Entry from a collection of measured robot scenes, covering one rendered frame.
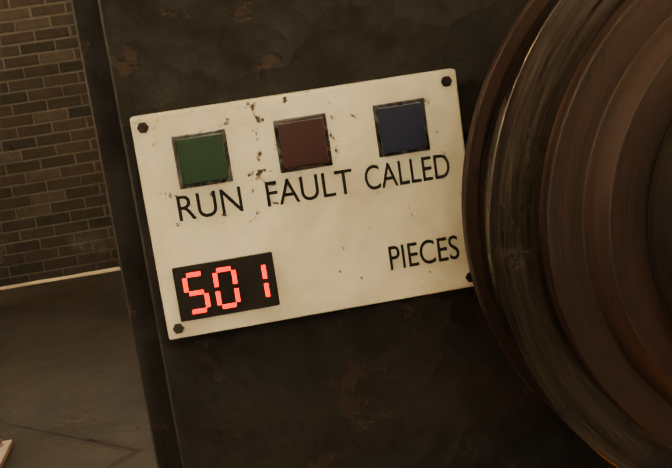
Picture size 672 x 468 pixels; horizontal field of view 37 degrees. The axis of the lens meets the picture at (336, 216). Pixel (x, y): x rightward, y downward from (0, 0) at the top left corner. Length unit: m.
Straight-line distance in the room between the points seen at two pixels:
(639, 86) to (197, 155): 0.33
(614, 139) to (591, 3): 0.09
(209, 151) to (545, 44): 0.27
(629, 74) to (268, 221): 0.30
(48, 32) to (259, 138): 6.06
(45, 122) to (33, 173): 0.35
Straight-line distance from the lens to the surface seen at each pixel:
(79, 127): 6.81
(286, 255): 0.80
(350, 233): 0.80
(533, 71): 0.69
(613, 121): 0.68
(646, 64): 0.69
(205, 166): 0.78
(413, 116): 0.80
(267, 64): 0.81
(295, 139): 0.78
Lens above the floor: 1.27
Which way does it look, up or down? 10 degrees down
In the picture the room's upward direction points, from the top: 8 degrees counter-clockwise
